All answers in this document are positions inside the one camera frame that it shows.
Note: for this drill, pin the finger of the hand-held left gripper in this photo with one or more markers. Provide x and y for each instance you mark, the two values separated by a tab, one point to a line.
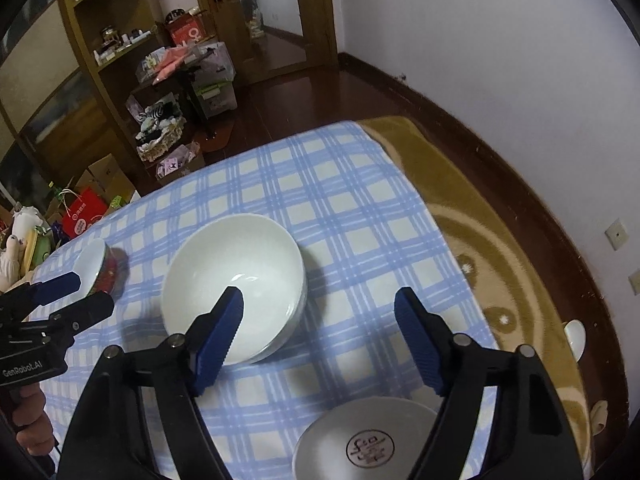
87	310
57	285

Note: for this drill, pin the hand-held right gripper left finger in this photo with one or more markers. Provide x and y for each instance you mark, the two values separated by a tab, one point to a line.
220	345

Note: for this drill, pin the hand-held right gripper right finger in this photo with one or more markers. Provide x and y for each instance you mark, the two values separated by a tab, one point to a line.
420	345

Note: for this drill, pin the red patterned bowl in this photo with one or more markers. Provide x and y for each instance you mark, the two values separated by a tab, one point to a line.
95	265

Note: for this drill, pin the white ceramic bowl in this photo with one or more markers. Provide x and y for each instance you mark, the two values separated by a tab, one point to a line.
291	331
230	260

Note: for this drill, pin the white cherry print plate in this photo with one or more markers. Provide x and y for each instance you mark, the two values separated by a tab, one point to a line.
345	425

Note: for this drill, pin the person's left hand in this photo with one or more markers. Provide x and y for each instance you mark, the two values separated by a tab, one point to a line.
37	425

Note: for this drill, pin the white plush toy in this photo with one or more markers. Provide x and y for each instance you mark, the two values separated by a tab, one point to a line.
20	245

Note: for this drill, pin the red paper bag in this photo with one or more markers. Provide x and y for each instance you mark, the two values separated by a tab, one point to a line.
82	215

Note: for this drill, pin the cardboard boxes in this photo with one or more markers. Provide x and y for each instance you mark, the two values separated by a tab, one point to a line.
107	177

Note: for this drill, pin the white ceramic spoon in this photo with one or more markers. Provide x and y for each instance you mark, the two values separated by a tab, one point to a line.
575	337

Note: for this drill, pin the woven basket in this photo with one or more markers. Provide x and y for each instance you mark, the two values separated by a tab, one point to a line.
160	135

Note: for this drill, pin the blue plaid blanket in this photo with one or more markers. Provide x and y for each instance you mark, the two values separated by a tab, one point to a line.
325	185

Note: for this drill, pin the wooden shelf cabinet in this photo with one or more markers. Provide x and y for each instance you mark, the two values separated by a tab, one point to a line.
100	85

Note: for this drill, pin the pink packets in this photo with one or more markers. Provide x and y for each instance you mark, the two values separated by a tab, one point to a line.
172	62

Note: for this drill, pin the white storage boxes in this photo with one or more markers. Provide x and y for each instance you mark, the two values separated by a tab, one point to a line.
217	80

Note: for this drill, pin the red box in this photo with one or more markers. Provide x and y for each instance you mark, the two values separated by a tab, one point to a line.
187	30

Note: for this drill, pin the beige wall socket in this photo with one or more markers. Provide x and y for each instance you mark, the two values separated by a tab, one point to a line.
635	282
616	234

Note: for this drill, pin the wooden door frame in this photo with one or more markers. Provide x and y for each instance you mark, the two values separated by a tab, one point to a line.
320	10

